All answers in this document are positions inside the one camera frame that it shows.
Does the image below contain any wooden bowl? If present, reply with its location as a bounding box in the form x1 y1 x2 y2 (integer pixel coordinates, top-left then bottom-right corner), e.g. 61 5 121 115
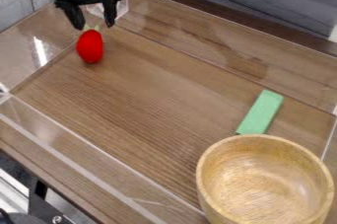
195 134 334 224

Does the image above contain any black cable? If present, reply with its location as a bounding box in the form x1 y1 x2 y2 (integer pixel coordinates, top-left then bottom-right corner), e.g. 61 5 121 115
0 210 11 224

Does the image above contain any black metal table frame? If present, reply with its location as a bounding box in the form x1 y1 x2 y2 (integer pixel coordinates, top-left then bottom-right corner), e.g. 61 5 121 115
0 175 77 224

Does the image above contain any green rectangular block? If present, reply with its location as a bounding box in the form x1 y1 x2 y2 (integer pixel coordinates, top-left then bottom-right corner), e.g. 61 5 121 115
235 90 283 135

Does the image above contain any red plush strawberry toy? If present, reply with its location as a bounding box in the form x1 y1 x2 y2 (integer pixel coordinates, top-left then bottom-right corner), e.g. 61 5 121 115
74 26 103 63

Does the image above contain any clear acrylic corner bracket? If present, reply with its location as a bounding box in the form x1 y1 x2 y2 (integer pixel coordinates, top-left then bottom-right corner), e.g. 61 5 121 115
83 0 129 20

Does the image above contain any clear acrylic table barrier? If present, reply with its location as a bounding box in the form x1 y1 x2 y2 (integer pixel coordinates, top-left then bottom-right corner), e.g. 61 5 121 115
0 0 337 224

